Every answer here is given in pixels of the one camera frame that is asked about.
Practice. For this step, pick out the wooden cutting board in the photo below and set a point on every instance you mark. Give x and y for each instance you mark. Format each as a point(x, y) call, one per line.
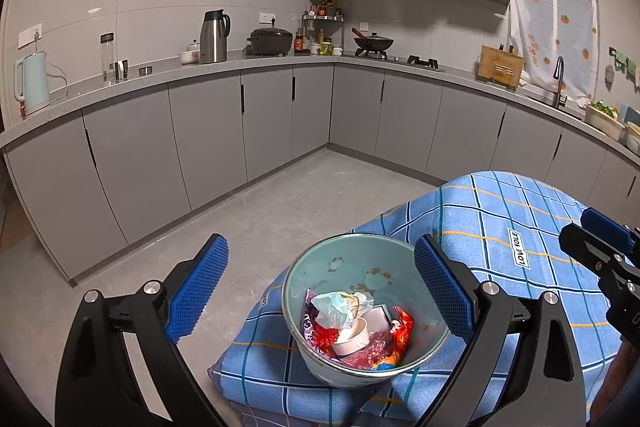
point(497, 62)

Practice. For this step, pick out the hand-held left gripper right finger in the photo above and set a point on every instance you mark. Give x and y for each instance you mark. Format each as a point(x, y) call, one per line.
point(442, 292)

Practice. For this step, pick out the black rice cooker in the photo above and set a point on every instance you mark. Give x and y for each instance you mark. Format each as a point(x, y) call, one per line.
point(270, 42)

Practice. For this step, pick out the cream basin with vegetables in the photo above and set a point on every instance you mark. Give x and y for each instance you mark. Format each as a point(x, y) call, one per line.
point(602, 122)

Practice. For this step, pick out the yellow jar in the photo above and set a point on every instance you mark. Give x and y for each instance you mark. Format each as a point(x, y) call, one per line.
point(325, 48)

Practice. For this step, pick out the person's right forearm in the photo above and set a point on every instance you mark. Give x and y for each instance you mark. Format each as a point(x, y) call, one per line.
point(627, 367)

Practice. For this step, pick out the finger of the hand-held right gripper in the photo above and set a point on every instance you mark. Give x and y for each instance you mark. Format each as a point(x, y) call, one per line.
point(605, 224)
point(582, 242)

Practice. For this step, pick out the blue plaid cloth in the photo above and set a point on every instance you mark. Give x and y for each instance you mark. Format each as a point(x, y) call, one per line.
point(500, 257)

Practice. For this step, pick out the dark sauce bottle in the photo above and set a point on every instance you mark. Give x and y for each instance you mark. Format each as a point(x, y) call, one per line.
point(298, 42)

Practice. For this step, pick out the light blue metal bucket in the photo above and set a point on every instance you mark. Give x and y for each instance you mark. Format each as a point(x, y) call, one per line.
point(345, 262)

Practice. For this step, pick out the striped paper cup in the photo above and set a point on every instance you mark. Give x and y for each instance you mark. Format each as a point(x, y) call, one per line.
point(350, 339)

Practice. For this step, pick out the red orange snack wrapper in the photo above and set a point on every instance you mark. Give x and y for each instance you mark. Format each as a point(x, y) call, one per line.
point(402, 332)

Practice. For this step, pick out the dark kitchen faucet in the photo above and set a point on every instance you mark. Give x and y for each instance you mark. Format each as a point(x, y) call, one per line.
point(558, 82)

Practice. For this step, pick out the steel thermos jug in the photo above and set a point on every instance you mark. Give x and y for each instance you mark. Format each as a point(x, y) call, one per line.
point(214, 39)

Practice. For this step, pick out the purple white wrapper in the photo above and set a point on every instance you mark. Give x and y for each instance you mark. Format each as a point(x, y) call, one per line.
point(307, 322)

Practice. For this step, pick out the white bowl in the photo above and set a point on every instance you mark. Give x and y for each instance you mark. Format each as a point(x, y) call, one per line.
point(189, 57)

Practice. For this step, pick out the grey kitchen counter cabinets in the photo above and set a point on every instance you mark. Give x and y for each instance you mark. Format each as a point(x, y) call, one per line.
point(200, 132)

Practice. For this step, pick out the black wok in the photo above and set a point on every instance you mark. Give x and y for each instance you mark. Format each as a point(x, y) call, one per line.
point(375, 42)

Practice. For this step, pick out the gas stove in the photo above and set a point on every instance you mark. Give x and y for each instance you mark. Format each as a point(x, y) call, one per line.
point(420, 61)

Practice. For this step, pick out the glass jar with black lid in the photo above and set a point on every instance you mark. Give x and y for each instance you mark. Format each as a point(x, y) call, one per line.
point(107, 59)

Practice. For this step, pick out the small white jar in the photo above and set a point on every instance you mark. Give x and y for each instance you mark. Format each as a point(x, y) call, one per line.
point(337, 50)

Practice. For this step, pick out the cream bowl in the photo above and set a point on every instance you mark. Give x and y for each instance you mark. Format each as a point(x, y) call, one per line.
point(634, 132)

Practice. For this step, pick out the small white box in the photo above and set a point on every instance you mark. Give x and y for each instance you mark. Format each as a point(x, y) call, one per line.
point(380, 317)

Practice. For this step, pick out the light blue electric kettle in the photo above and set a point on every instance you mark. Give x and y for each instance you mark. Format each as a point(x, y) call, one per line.
point(35, 84)

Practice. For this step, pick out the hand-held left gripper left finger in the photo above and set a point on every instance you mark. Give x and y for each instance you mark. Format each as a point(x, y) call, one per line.
point(197, 292)

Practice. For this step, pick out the hanging kitchen cloths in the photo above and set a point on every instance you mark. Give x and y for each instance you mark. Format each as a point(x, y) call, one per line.
point(625, 67)

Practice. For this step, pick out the corner spice rack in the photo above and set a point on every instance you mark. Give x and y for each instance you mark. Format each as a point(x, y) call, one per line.
point(325, 14)

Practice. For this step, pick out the white curtain with orange print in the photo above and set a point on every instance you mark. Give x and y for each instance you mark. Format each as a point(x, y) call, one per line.
point(550, 32)

